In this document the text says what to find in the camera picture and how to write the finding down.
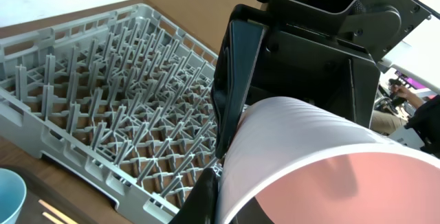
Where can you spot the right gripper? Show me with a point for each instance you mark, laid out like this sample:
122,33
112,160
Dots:
327,52

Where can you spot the brown serving tray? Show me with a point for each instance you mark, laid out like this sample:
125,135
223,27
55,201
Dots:
37,189

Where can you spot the light blue cup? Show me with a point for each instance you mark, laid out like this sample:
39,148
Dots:
13,194

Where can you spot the grey dishwasher rack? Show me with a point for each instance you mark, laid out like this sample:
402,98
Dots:
122,99

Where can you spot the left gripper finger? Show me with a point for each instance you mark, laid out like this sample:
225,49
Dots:
200,206

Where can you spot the pink cup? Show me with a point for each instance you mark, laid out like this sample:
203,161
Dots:
303,164

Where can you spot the wooden chopstick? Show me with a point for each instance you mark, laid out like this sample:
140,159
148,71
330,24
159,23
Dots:
51,218
57,213

